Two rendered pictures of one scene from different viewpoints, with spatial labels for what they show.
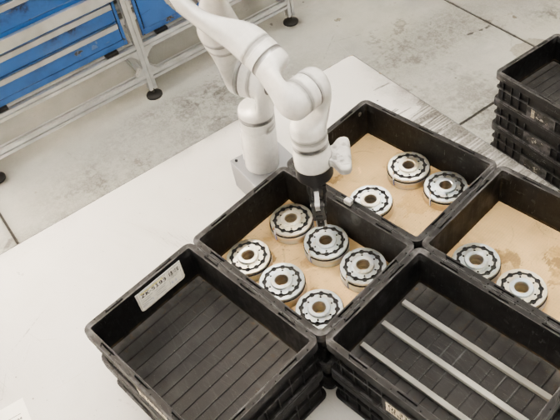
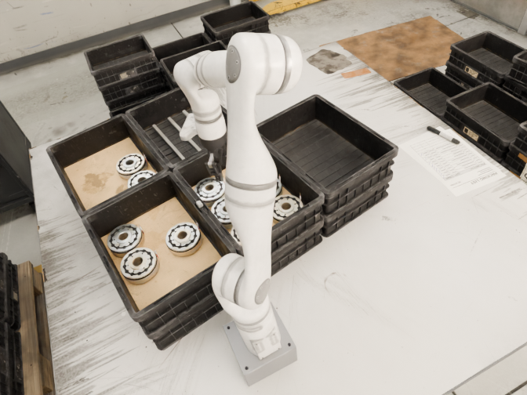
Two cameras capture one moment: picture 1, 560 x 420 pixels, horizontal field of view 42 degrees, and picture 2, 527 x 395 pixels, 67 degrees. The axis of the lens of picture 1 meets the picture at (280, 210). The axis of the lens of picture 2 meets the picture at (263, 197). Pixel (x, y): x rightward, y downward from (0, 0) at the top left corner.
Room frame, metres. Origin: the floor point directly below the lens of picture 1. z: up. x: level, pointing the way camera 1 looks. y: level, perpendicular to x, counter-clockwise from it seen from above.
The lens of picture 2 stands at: (1.81, 0.13, 1.78)
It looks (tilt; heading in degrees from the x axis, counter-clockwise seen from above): 49 degrees down; 187
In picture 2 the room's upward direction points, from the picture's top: 9 degrees counter-clockwise
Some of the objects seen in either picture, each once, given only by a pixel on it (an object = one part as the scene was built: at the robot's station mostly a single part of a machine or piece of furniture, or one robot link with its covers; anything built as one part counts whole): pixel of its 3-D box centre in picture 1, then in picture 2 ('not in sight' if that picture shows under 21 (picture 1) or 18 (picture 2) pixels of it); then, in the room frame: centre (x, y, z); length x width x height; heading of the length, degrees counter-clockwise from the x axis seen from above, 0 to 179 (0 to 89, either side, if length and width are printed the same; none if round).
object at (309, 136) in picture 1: (308, 108); (198, 89); (1.02, -0.09, 1.27); 0.09 x 0.07 x 0.15; 127
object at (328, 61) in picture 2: not in sight; (328, 59); (-0.02, 0.32, 0.71); 0.22 x 0.19 x 0.01; 27
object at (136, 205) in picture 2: (389, 182); (161, 247); (1.18, -0.27, 0.87); 0.40 x 0.30 x 0.11; 36
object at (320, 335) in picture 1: (300, 245); (245, 184); (1.00, -0.03, 0.92); 0.40 x 0.30 x 0.02; 36
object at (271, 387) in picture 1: (197, 337); (321, 140); (0.83, 0.21, 0.92); 0.40 x 0.30 x 0.02; 36
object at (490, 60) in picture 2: not in sight; (485, 77); (-0.35, 1.31, 0.31); 0.40 x 0.30 x 0.34; 27
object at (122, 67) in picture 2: not in sight; (130, 82); (-0.50, -0.95, 0.37); 0.40 x 0.30 x 0.45; 117
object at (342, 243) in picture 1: (326, 242); (227, 209); (1.05, -0.09, 0.86); 0.10 x 0.10 x 0.01
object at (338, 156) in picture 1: (321, 149); (202, 121); (1.02, -0.10, 1.17); 0.11 x 0.09 x 0.06; 81
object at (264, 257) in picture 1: (248, 257); (286, 207); (1.05, 0.09, 0.86); 0.10 x 0.10 x 0.01
